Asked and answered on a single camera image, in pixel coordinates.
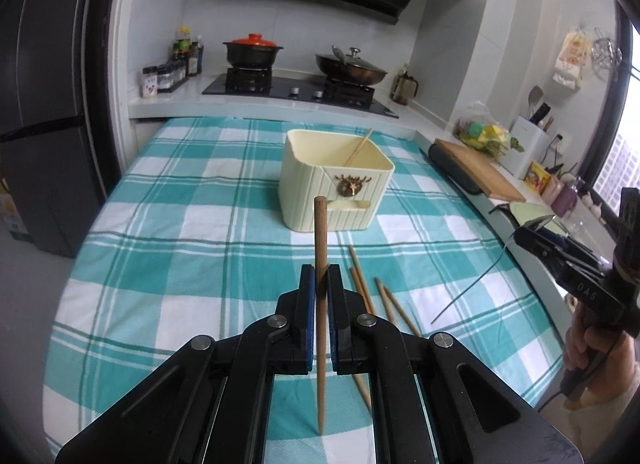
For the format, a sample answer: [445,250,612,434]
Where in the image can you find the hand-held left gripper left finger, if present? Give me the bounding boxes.
[55,264,318,464]

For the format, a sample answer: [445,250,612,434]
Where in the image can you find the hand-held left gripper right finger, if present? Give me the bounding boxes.
[327,265,583,464]

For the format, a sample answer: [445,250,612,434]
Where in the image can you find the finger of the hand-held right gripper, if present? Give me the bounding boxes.
[514,225,571,271]
[552,234,610,271]

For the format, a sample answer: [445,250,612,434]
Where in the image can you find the wooden chopstick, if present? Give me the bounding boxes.
[375,277,398,326]
[349,267,373,413]
[381,285,422,338]
[348,245,377,316]
[314,197,331,435]
[344,128,374,166]

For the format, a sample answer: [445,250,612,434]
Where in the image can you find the cream ribbed utensil holder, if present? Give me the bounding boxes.
[278,129,396,234]

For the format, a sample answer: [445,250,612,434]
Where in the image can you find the person's right forearm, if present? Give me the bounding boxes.
[595,334,640,451]

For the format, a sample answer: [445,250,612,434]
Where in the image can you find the person's right hand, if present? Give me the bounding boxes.
[564,317,625,391]

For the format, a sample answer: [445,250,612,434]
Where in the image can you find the pale green plate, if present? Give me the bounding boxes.
[509,201,569,236]

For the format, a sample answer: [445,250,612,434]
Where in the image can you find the pink cup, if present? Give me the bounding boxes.
[542,176,584,218]

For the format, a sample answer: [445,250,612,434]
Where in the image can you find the yellow printed packet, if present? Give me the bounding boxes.
[523,159,552,193]

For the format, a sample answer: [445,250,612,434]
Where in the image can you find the wooden cutting board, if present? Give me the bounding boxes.
[433,139,527,203]

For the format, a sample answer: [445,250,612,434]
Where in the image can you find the white cutlery holder box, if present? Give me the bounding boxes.
[499,116,557,181]

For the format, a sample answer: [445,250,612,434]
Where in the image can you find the black oblong case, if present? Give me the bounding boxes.
[428,144,484,196]

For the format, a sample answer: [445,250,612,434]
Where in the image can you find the plastic bag with colourful contents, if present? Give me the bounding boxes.
[452,101,524,158]

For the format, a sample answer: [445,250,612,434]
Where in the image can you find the grey spatula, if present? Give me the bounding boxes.
[527,85,544,121]

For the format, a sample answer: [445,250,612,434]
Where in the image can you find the teal checked tablecloth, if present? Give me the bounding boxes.
[42,117,566,464]

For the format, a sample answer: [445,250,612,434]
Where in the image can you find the hanging printed food bag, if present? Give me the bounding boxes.
[551,31,597,91]

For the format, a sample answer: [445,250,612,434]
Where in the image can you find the hanging metal whisk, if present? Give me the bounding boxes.
[592,26,624,81]

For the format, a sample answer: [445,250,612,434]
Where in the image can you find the glass french press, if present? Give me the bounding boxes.
[390,63,419,106]

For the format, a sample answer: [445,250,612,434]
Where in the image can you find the black gas stove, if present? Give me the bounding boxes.
[202,67,394,118]

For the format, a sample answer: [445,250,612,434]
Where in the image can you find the wok with glass lid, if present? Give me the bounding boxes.
[314,47,389,86]

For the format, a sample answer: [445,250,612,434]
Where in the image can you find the black pot with red lid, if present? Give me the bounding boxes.
[223,34,284,68]

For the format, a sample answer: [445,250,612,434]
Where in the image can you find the row of spice jars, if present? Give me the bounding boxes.
[141,61,189,101]

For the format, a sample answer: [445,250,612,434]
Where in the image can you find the dark sauce bottle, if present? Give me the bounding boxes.
[188,35,205,76]

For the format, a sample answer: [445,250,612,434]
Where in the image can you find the cooking oil bottle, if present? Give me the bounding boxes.
[174,27,194,78]

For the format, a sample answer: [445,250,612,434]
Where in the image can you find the black refrigerator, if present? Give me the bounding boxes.
[0,0,123,257]

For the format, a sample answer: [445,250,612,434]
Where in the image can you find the black pan handle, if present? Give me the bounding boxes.
[487,201,522,218]

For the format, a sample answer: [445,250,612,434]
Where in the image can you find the thin grey wire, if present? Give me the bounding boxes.
[431,231,518,323]

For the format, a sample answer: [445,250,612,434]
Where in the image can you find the black cable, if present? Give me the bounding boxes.
[542,339,623,412]

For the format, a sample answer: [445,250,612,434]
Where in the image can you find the dark window frame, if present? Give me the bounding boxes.
[582,0,640,240]

